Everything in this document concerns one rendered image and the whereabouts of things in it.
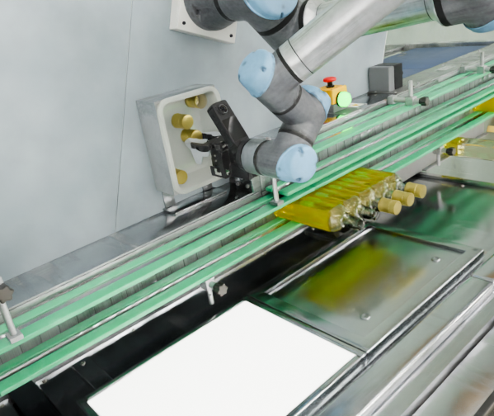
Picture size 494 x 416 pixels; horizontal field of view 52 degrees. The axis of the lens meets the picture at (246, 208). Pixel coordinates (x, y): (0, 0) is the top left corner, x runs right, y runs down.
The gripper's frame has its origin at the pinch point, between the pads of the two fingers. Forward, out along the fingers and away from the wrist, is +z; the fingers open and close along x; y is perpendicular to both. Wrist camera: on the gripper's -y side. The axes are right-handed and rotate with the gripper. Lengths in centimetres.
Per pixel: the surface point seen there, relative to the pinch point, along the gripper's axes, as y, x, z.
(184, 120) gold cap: -4.8, -2.5, -0.9
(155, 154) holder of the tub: 1.1, -10.4, 2.1
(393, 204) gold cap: 22.1, 27.5, -35.3
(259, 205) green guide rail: 18.8, 7.1, -10.7
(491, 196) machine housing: 41, 78, -36
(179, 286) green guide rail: 24.9, -21.7, -14.2
